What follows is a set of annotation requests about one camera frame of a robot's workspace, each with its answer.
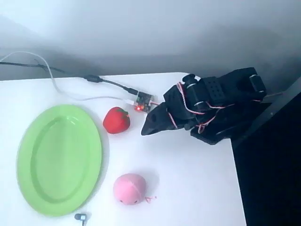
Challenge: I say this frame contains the pink plush peach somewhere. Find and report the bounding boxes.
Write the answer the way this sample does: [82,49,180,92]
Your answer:
[112,173,147,206]

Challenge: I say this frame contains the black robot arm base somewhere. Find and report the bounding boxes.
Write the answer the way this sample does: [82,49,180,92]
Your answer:
[190,101,236,145]

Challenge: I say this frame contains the green oval plate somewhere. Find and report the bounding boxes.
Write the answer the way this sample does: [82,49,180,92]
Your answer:
[16,104,103,217]

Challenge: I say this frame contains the small controller circuit board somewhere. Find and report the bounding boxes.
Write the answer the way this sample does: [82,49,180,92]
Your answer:
[133,91,157,113]

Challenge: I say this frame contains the red strawberry toy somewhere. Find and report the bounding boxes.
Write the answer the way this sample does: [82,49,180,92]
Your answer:
[103,106,131,135]

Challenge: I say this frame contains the black silver earphone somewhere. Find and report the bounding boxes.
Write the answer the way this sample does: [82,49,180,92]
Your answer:
[74,213,88,226]

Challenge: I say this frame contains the black power cable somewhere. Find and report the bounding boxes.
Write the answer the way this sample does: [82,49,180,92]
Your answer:
[0,61,139,96]

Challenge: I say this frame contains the black and white cables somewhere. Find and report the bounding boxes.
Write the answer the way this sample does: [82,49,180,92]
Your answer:
[0,51,136,104]

